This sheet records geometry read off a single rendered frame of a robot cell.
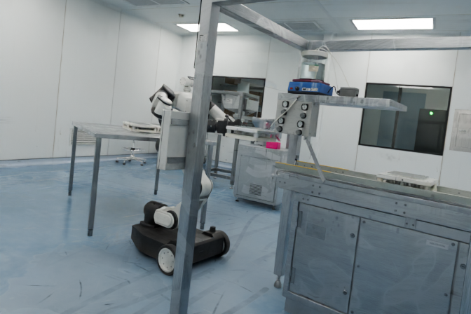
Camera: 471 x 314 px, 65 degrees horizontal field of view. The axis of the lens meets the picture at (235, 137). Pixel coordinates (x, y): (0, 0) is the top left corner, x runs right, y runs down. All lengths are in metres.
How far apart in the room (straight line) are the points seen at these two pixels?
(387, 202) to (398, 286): 0.42
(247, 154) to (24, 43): 3.75
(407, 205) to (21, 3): 5.84
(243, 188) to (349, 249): 2.92
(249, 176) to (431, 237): 3.15
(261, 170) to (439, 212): 3.10
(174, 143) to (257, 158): 3.19
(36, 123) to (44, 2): 1.88
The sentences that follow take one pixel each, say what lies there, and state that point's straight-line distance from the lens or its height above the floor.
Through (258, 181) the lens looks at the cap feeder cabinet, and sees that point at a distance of 4.78.
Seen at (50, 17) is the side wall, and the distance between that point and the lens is 6.79.
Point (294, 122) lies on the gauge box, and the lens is 2.11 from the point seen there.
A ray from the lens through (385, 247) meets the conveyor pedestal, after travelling 2.08.
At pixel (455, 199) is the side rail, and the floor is 0.85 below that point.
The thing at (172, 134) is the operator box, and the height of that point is 0.99.
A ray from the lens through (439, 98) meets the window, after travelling 7.19.
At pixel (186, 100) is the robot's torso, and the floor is 1.18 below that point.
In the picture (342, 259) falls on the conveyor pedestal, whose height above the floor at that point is 0.41.
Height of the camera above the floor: 1.10
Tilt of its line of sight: 3 degrees down
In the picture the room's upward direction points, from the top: 6 degrees clockwise
